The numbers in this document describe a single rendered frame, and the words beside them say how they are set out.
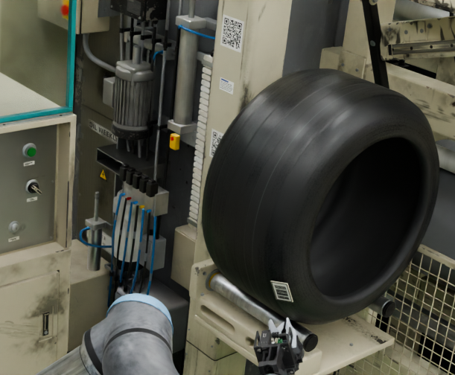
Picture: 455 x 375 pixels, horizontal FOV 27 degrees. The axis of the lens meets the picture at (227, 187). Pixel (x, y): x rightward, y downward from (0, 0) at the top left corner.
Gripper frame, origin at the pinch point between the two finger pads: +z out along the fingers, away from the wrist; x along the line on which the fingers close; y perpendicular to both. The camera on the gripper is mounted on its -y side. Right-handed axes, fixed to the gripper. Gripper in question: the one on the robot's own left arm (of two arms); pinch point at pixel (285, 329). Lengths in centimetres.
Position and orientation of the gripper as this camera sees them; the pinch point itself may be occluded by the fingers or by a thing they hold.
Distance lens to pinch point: 199.3
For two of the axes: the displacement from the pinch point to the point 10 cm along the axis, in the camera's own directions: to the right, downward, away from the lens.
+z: 1.5, -5.0, 8.5
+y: -2.6, -8.5, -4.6
